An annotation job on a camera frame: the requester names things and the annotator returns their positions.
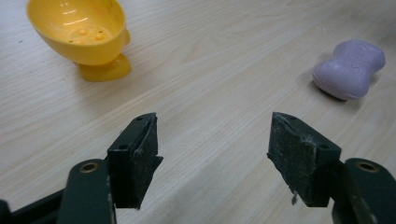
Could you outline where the yellow plastic soap dish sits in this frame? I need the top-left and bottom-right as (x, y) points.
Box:
(25, 0), (133, 83)

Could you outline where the purple soap bar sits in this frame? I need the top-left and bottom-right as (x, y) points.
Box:
(312, 39), (387, 101)

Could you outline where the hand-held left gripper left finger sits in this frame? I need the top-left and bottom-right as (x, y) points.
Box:
(56, 112), (164, 224)

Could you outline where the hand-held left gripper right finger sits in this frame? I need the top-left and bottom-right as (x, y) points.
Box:
(266, 111), (396, 224)

